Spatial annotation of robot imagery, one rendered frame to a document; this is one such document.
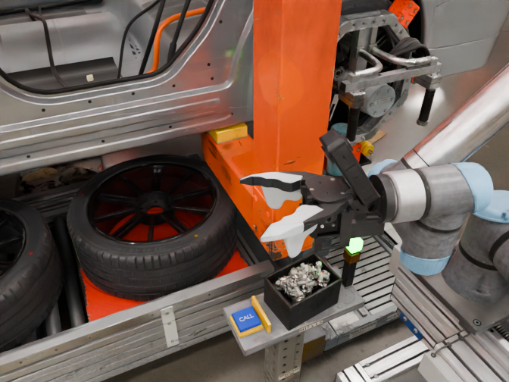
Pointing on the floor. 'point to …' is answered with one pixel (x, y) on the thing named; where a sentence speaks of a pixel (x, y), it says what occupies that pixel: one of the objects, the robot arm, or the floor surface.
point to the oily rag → (72, 176)
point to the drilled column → (284, 360)
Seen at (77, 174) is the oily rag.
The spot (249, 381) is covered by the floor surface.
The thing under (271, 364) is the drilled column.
